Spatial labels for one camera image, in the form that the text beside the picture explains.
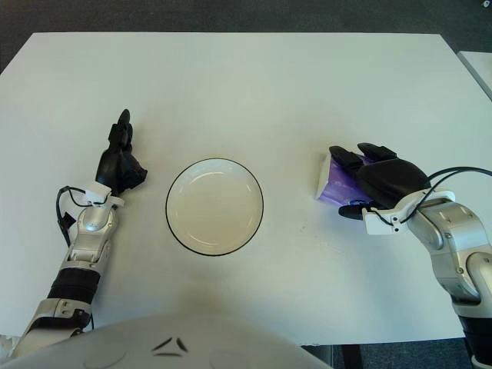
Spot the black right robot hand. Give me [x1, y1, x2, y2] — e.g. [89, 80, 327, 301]
[328, 142, 432, 222]

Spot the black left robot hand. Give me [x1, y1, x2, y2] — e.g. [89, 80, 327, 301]
[95, 109, 150, 198]

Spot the purple tissue paper pack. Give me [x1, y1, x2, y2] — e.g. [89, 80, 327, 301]
[314, 152, 382, 205]

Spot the white plate with black rim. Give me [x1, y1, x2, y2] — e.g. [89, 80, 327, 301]
[165, 158, 265, 257]

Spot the white side table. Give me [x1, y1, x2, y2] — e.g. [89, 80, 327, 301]
[457, 50, 492, 101]

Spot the black table leg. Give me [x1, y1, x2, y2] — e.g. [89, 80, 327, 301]
[341, 344, 364, 369]

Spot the grey robot torso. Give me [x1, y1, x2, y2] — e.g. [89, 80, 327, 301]
[0, 311, 328, 369]

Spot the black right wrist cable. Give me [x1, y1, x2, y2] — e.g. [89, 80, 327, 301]
[367, 165, 492, 228]

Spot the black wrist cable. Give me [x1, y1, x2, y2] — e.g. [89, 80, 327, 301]
[55, 185, 113, 248]
[367, 165, 492, 228]

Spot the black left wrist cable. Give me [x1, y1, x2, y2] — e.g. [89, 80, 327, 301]
[55, 185, 113, 248]

